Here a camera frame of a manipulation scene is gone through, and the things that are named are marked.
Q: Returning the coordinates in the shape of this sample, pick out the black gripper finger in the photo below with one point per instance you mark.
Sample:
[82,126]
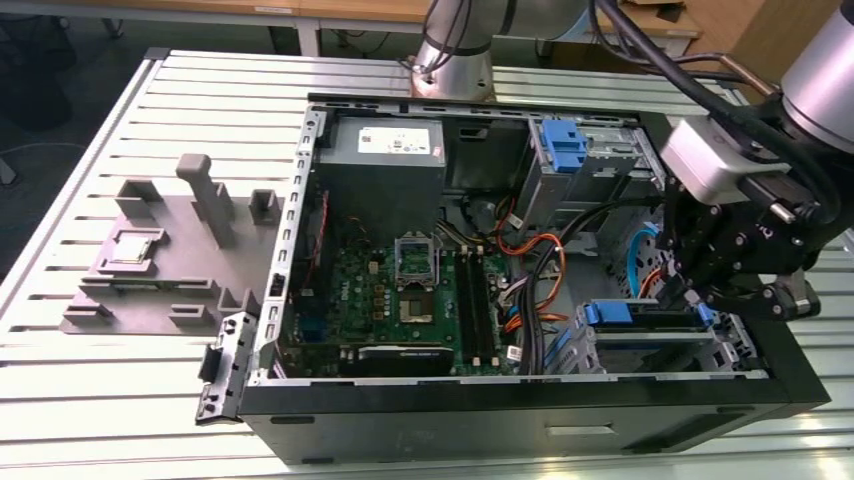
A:
[683,225]
[740,295]

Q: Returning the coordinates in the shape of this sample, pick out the hard disk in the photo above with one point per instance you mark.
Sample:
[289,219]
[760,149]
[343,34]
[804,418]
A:
[607,312]

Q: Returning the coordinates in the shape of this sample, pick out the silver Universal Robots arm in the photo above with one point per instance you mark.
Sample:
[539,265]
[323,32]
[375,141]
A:
[823,75]

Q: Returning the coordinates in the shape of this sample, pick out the grey metal disk bay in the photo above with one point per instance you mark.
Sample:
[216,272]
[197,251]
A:
[654,336]

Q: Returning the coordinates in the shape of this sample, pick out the grey metal drive cage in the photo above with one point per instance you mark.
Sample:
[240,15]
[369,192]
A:
[547,195]

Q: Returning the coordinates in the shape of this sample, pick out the blue plastic drive latch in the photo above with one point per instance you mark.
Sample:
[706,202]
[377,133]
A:
[563,145]

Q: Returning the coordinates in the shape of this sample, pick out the black RAM slot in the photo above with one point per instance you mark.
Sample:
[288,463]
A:
[485,305]
[468,305]

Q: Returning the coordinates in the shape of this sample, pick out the thin metal locking lever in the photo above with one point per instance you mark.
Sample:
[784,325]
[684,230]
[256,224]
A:
[436,262]

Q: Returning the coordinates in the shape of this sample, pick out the wooden cabinet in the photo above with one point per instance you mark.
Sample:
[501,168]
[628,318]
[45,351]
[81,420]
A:
[760,30]

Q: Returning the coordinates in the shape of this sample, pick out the wooden desk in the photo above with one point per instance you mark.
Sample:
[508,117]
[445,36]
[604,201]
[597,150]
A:
[660,15]

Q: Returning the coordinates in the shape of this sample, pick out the CPU socket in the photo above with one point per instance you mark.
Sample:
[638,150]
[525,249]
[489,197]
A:
[416,307]

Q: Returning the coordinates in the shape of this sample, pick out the grey power supply unit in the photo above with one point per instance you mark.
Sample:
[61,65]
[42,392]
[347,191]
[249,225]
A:
[380,195]

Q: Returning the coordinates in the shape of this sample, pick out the black open PC case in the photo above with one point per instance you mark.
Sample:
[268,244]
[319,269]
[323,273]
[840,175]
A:
[467,420]

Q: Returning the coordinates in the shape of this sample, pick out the black graphics card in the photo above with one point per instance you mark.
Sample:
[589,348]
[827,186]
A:
[400,360]

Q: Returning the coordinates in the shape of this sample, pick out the green motherboard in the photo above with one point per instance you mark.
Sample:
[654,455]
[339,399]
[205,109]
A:
[360,300]

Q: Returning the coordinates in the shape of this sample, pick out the blue expansion slot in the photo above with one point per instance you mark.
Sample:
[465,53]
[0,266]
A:
[309,327]

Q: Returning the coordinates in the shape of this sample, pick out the grey plastic parts rack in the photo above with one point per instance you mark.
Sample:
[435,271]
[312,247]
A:
[193,270]

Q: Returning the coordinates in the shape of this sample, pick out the green RAM stick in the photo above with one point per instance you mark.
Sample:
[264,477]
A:
[142,286]

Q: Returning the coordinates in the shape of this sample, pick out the silver CPU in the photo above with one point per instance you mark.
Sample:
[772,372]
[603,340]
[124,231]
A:
[132,248]

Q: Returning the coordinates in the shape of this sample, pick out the white framed workbench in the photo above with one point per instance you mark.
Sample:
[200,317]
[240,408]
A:
[200,12]

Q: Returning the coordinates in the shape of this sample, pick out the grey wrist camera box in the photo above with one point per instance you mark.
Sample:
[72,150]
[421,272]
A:
[707,160]

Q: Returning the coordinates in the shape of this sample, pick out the grey metal card retention bracket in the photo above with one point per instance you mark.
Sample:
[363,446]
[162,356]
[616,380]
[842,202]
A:
[229,350]

